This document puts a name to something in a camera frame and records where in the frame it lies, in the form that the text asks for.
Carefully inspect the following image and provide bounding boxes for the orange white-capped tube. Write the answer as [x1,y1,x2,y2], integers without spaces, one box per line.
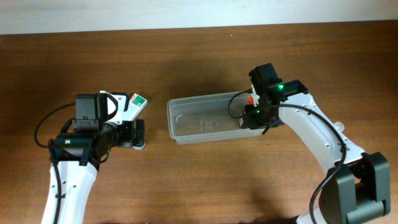
[248,95,254,105]

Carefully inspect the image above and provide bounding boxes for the clear plastic container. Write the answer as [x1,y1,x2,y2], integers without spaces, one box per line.
[167,92,264,144]

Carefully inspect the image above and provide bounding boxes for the white squeeze tube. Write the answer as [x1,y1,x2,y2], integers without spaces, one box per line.
[334,121,345,132]

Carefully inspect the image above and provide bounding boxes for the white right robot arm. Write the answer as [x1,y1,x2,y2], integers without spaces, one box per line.
[241,80,391,224]

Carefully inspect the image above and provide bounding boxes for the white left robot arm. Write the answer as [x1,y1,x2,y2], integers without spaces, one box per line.
[41,119,145,223]

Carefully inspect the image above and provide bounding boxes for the white green medicine box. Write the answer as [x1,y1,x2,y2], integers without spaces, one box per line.
[122,93,147,121]

